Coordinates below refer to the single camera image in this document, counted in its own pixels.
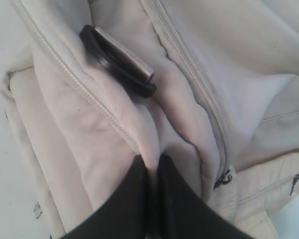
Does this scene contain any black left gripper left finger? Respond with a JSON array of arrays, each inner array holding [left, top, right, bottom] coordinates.
[[64, 155, 149, 239]]

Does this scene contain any black D-ring strap loop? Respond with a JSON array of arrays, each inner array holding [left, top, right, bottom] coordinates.
[[79, 24, 157, 98]]

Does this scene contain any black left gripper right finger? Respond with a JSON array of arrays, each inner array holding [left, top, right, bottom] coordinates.
[[149, 154, 242, 239]]

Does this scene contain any cream duffel bag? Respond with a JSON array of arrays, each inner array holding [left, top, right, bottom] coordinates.
[[0, 0, 299, 239]]

